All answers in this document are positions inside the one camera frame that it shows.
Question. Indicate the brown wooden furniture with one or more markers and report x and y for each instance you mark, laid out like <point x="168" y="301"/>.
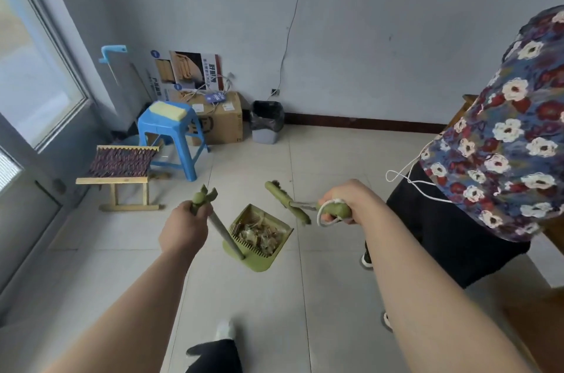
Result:
<point x="537" y="328"/>

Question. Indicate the person's left hand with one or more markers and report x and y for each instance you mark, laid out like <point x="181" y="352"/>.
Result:
<point x="185" y="231"/>

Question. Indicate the woven wooden folding stool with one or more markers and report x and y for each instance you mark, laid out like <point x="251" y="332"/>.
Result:
<point x="121" y="161"/>

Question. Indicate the green broom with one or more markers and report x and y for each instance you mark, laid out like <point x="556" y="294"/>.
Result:
<point x="286" y="203"/>

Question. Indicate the blue plastic frame piece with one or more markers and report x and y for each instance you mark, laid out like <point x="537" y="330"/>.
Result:
<point x="112" y="51"/>

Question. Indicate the person's left forearm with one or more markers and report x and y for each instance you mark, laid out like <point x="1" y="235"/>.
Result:
<point x="141" y="320"/>

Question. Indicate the person's right hand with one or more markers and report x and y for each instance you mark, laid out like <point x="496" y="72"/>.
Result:
<point x="357" y="201"/>

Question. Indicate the fixed glass window panel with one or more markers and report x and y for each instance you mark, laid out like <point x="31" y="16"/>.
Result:
<point x="26" y="68"/>

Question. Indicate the low blue plastic stool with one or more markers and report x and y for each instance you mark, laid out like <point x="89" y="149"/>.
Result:
<point x="176" y="126"/>

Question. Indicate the person's left white shoe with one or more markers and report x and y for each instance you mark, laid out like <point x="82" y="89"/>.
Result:
<point x="224" y="329"/>

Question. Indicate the aluminium screen door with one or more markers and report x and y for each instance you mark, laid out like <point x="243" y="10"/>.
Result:
<point x="26" y="218"/>

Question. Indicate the person's right forearm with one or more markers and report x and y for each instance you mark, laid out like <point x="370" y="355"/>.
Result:
<point x="440" y="306"/>

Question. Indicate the green dustpan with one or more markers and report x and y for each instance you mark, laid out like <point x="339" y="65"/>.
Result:
<point x="257" y="262"/>

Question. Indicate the grey tiled floor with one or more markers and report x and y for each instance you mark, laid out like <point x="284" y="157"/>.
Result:
<point x="264" y="306"/>

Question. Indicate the yellow sponge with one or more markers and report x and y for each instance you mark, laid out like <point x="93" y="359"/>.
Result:
<point x="167" y="110"/>

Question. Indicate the small grey trash bin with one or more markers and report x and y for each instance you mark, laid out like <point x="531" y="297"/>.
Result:
<point x="266" y="121"/>

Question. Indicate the person's black trousers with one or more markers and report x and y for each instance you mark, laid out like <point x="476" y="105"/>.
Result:
<point x="218" y="357"/>

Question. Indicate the white printed poster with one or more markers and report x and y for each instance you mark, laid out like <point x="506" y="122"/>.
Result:
<point x="189" y="68"/>

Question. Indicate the blue card tag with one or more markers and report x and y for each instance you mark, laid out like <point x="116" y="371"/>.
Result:
<point x="215" y="98"/>

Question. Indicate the cardboard box black print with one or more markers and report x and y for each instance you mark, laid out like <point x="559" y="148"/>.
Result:
<point x="224" y="126"/>

